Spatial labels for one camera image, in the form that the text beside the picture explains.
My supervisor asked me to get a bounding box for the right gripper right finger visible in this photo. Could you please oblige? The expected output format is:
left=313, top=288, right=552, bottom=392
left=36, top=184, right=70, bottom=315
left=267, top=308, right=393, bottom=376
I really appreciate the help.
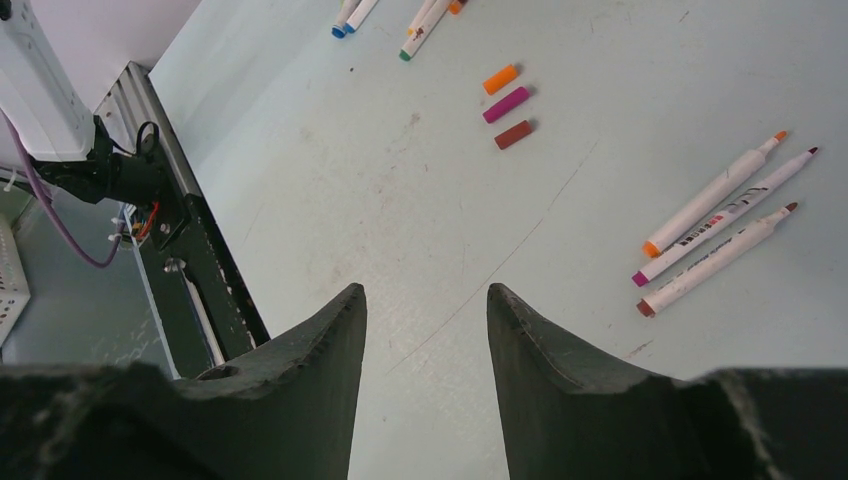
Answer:
left=487, top=283, right=847, bottom=479

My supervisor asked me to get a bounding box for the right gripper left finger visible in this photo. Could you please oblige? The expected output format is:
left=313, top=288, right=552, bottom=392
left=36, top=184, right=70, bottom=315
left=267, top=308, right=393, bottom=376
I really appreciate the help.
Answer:
left=1, top=283, right=367, bottom=479

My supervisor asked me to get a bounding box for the brown cap marker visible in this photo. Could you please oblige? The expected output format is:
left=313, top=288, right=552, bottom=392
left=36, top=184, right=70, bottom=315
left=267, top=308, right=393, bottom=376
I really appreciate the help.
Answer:
left=636, top=202, right=799, bottom=318

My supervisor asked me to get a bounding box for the magenta cap marker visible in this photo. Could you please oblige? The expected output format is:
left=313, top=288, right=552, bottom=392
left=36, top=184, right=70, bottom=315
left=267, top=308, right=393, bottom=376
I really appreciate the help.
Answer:
left=632, top=147, right=819, bottom=287

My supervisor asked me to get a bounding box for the orange cap marker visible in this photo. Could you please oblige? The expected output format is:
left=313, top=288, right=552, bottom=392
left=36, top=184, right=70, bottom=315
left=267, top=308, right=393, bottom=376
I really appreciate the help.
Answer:
left=642, top=130, right=788, bottom=259

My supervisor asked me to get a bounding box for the brown pen cap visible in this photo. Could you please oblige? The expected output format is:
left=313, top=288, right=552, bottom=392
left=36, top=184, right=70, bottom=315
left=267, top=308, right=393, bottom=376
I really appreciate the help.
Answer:
left=494, top=120, right=534, bottom=150

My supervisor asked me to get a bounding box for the magenta pen cap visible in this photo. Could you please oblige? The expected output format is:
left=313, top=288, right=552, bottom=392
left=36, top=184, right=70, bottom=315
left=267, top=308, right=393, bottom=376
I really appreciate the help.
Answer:
left=482, top=86, right=531, bottom=124

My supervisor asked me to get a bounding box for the orange pen cap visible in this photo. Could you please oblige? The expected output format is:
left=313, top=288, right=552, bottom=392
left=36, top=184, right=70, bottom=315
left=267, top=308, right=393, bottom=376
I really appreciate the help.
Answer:
left=482, top=64, right=519, bottom=95

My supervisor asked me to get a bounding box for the green cap thin marker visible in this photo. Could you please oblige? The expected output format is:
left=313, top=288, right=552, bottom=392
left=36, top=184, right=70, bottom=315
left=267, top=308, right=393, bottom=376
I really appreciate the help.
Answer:
left=399, top=0, right=452, bottom=61

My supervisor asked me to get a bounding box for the yellow cap marker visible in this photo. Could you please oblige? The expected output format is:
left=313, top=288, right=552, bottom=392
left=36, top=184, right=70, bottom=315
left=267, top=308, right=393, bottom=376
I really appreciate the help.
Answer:
left=407, top=0, right=435, bottom=36

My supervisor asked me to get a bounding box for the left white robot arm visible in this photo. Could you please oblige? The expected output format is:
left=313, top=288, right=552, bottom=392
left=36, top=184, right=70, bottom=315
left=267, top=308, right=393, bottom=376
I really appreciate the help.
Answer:
left=1, top=1, right=166, bottom=206

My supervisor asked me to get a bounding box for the white perforated box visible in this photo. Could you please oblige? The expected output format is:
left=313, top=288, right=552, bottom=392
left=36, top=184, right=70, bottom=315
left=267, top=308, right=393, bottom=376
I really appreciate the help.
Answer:
left=0, top=215, right=31, bottom=344

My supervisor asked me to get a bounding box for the blue cap thick marker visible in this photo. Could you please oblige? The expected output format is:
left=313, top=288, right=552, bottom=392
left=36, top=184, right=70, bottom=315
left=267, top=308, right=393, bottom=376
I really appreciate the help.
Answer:
left=331, top=0, right=361, bottom=39

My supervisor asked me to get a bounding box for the blue cap thin marker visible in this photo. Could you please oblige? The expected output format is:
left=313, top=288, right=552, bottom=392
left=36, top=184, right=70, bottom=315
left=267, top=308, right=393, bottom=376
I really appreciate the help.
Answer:
left=344, top=0, right=378, bottom=34

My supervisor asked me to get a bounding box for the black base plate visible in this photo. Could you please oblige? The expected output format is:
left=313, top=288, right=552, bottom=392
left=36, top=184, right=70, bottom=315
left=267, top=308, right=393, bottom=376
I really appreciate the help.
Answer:
left=132, top=119, right=273, bottom=380

